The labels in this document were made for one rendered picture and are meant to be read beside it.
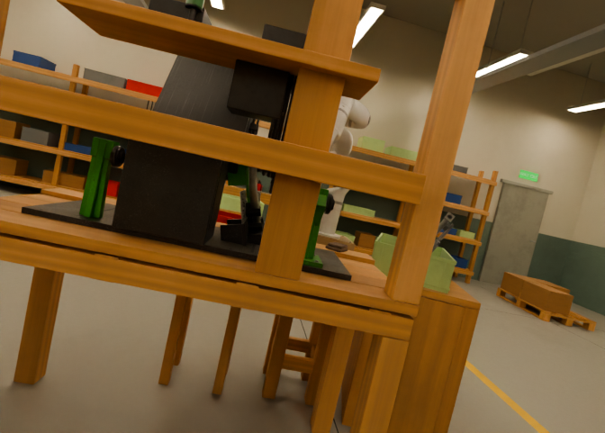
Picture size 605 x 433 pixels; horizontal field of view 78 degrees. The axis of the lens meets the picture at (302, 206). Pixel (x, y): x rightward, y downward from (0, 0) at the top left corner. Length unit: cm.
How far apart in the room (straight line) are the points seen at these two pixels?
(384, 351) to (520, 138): 794
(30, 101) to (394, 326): 122
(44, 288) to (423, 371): 184
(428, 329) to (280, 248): 113
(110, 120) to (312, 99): 57
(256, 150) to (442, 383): 156
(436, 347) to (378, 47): 644
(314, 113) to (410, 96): 674
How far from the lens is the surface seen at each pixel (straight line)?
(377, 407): 136
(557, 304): 672
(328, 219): 206
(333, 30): 120
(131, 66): 756
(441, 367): 214
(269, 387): 223
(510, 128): 883
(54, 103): 123
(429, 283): 205
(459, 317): 207
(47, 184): 722
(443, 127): 123
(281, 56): 112
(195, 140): 109
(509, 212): 879
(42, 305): 209
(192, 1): 126
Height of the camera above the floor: 117
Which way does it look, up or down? 3 degrees down
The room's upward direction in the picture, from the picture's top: 13 degrees clockwise
